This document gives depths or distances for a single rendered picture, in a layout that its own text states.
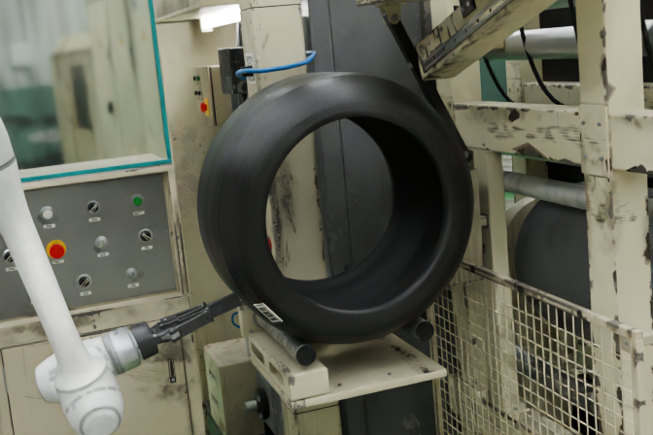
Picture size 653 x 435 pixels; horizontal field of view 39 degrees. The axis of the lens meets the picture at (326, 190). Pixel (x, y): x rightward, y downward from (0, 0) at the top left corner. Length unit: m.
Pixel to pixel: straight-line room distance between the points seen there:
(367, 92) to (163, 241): 0.92
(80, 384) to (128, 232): 0.88
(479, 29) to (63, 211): 1.22
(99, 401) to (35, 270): 0.27
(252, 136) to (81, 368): 0.56
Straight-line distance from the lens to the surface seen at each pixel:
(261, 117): 1.91
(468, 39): 2.10
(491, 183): 2.47
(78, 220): 2.60
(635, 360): 1.76
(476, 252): 2.46
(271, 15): 2.29
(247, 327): 2.32
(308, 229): 2.34
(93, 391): 1.82
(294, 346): 2.03
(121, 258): 2.63
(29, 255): 1.84
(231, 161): 1.90
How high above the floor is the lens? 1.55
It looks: 9 degrees down
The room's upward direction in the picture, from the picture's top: 5 degrees counter-clockwise
